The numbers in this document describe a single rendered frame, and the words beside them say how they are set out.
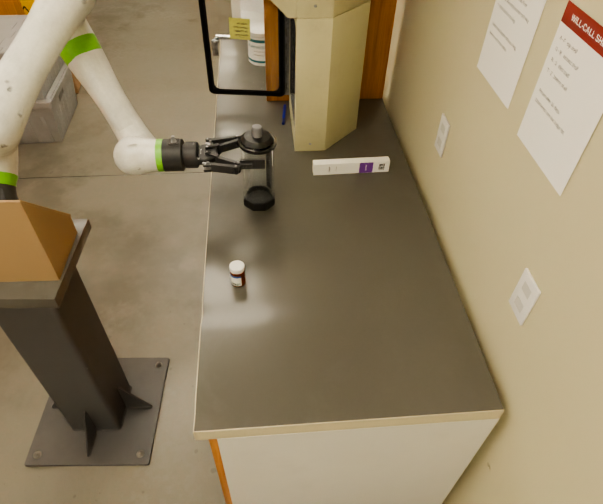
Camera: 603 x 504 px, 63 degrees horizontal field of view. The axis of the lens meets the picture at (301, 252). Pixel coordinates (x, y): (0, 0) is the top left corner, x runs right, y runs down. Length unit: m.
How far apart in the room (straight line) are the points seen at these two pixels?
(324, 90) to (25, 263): 1.04
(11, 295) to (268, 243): 0.71
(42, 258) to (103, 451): 1.02
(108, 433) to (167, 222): 1.28
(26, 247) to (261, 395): 0.71
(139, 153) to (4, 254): 0.43
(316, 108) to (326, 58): 0.18
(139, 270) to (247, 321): 1.55
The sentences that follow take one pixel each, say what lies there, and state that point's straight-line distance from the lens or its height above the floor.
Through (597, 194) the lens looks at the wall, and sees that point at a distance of 0.97.
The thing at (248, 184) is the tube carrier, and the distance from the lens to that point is 1.49.
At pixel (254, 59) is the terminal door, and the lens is 2.03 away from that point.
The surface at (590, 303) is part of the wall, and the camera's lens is 1.00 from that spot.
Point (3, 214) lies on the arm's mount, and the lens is 1.38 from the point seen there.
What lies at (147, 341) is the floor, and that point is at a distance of 2.48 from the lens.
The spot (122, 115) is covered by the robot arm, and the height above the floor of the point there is 1.21.
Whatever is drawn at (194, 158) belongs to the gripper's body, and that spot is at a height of 1.17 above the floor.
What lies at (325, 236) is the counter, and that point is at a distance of 1.51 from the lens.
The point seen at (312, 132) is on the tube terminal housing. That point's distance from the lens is 1.81.
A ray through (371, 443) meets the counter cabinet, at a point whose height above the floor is 0.81.
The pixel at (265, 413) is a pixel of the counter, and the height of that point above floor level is 0.94.
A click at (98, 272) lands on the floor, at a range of 2.84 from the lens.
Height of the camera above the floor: 1.98
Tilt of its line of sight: 46 degrees down
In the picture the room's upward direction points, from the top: 2 degrees clockwise
